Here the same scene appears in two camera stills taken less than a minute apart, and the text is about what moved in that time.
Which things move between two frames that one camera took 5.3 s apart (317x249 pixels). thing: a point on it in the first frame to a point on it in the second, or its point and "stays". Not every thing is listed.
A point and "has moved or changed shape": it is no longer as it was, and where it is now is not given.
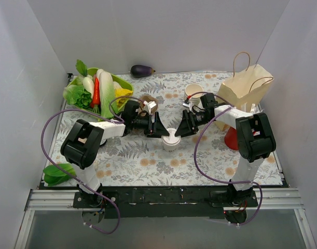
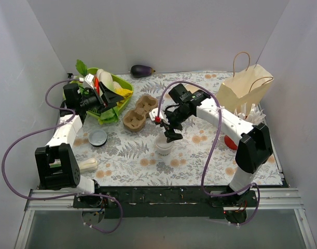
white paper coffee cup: [170, 148] has moved or changed shape
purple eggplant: [139, 71] stays
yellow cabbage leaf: [120, 92] stays
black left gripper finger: [152, 133] to [109, 106]
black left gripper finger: [160, 130] to [111, 96]
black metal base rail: [164, 202] stays
